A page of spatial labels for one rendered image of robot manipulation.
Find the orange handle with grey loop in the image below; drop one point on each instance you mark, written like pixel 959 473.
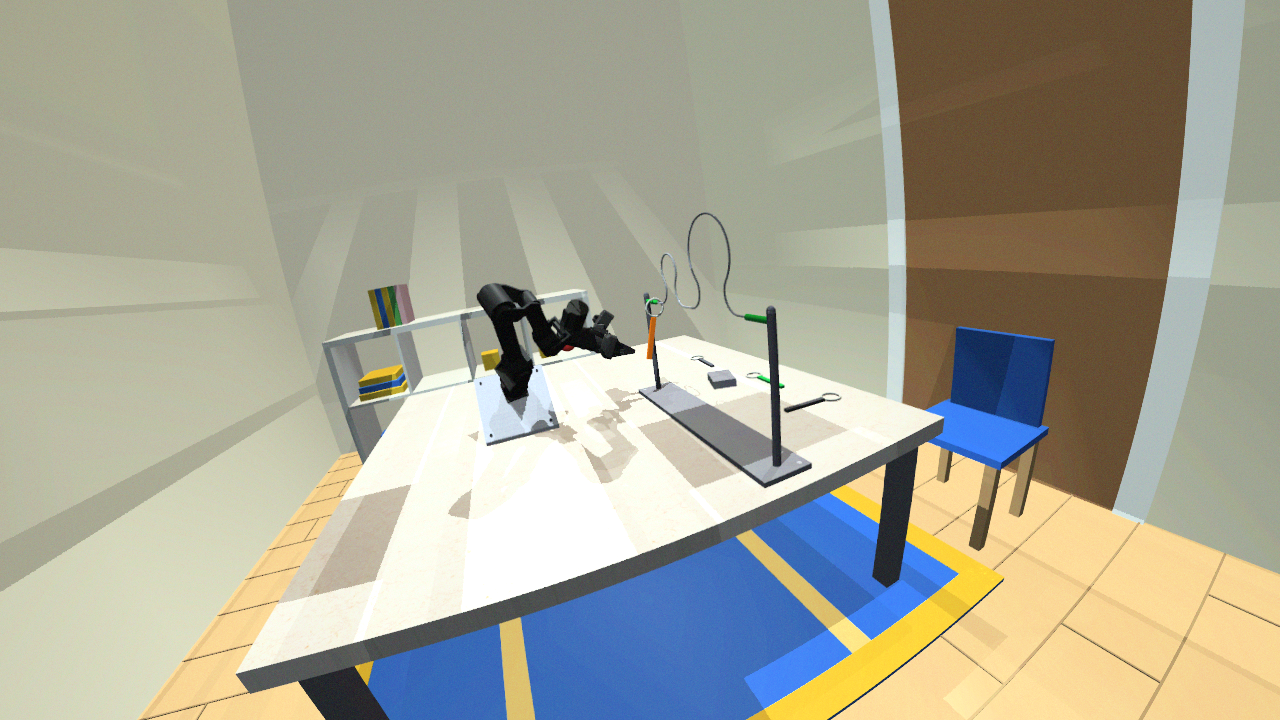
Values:
pixel 652 328

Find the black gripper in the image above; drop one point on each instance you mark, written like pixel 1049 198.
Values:
pixel 608 346

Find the grey loop with green handle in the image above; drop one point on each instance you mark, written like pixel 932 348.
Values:
pixel 762 378

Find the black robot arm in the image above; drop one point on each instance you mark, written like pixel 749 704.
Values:
pixel 516 366

